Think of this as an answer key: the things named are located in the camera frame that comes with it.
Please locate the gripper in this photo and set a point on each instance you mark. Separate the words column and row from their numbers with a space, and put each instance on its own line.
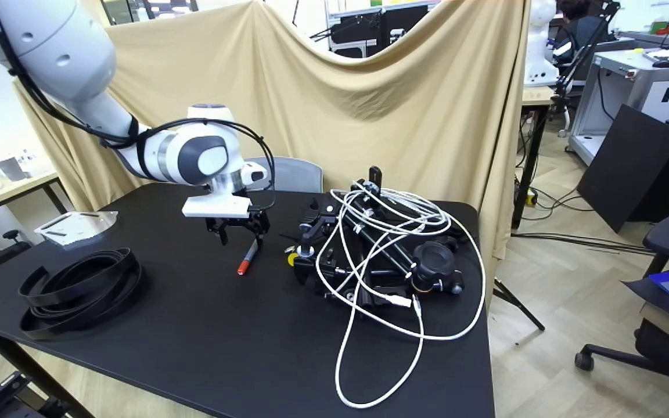
column 234, row 222

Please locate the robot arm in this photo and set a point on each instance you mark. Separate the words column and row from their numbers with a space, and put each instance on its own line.
column 67, row 52

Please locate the grey marker with red cap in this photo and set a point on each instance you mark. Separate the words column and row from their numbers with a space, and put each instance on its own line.
column 247, row 260

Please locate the folded black tripod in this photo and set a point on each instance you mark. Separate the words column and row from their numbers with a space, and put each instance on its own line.
column 381, row 255

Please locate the beige cloth curtain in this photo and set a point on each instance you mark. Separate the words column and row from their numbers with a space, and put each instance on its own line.
column 369, row 128

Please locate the wooden side table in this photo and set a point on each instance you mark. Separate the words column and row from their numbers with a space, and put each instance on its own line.
column 3, row 194

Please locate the wooden table with black legs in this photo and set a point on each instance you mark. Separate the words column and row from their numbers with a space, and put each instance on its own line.
column 535, row 98

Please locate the white humanoid robot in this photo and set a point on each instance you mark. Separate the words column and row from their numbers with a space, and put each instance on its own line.
column 540, row 52

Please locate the black pole stand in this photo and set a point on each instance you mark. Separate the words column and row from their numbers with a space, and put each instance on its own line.
column 584, row 52

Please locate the black panel board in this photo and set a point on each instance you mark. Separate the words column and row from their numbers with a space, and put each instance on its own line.
column 625, row 168

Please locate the person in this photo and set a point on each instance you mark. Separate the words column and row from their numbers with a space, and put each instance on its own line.
column 581, row 32

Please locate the grey cabinet desk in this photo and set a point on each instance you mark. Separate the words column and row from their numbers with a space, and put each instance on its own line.
column 630, row 87

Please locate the black office chair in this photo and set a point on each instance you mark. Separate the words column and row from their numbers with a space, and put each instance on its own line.
column 668, row 232

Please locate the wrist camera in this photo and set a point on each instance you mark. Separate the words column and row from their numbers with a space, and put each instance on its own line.
column 216, row 206

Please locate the black metal frame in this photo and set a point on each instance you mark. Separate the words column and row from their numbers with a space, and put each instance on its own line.
column 3, row 400

